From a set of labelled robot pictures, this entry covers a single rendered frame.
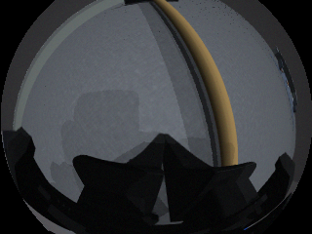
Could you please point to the long scraper with wooden handle and black blade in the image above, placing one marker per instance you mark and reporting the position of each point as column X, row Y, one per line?
column 216, row 90

